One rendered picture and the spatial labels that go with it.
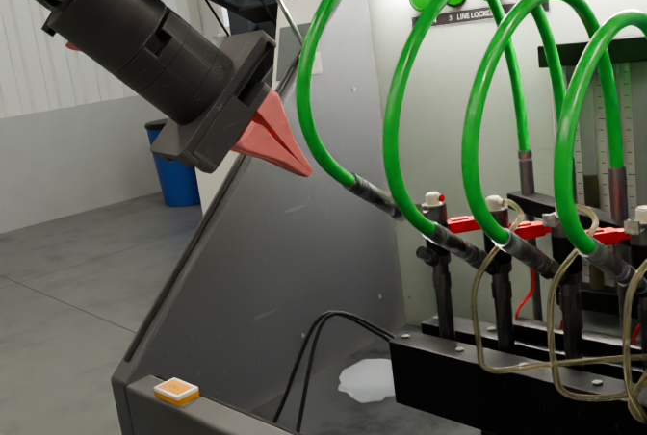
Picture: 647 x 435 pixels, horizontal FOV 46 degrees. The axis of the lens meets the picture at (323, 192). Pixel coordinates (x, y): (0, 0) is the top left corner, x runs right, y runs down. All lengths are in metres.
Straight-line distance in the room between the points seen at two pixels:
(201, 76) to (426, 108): 0.75
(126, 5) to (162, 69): 0.04
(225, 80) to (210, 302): 0.59
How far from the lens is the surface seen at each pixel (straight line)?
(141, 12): 0.49
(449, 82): 1.18
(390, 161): 0.68
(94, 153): 7.66
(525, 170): 1.02
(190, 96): 0.50
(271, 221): 1.11
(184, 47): 0.49
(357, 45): 1.23
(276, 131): 0.52
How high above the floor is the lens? 1.34
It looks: 12 degrees down
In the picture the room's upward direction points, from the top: 8 degrees counter-clockwise
